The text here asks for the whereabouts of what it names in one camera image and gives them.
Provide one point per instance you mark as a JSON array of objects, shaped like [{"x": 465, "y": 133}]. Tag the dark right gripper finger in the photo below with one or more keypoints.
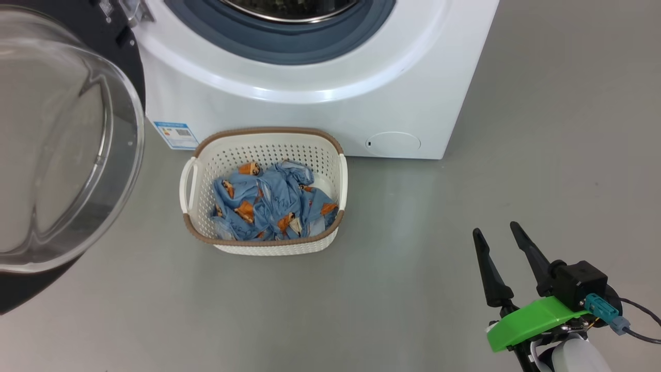
[
  {"x": 493, "y": 279},
  {"x": 534, "y": 261}
]

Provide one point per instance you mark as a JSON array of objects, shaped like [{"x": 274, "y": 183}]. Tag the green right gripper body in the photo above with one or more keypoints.
[{"x": 526, "y": 323}]

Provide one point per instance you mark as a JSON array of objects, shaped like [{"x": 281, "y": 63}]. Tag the blue garment orange animal print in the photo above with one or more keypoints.
[{"x": 235, "y": 204}]

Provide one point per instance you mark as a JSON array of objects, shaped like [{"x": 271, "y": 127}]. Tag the black-rimmed glass washer door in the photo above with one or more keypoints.
[{"x": 51, "y": 155}]

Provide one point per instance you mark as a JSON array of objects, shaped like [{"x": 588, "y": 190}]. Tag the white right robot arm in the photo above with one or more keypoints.
[{"x": 578, "y": 359}]

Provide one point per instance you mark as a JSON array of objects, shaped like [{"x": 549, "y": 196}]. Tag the white front-load washing machine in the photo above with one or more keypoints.
[{"x": 310, "y": 119}]

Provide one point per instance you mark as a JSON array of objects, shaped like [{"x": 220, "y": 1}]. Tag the grey rubber door gasket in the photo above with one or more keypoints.
[{"x": 289, "y": 51}]

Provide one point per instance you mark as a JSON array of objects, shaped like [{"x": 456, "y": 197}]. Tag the stainless steel washing machine drum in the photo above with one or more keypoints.
[{"x": 289, "y": 10}]

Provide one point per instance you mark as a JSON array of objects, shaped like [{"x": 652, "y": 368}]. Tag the silver metal door hinge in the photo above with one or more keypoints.
[{"x": 135, "y": 10}]

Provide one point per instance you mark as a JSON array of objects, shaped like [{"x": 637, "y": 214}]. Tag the round white filter cover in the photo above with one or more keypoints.
[{"x": 393, "y": 142}]

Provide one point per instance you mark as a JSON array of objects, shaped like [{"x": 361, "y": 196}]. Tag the cream basket with brown rim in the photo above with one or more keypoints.
[{"x": 273, "y": 248}]

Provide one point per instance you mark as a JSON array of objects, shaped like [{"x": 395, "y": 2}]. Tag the blue energy label sticker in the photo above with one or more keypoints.
[{"x": 176, "y": 135}]

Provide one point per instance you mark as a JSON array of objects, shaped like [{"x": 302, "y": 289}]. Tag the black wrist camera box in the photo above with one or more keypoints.
[{"x": 581, "y": 281}]

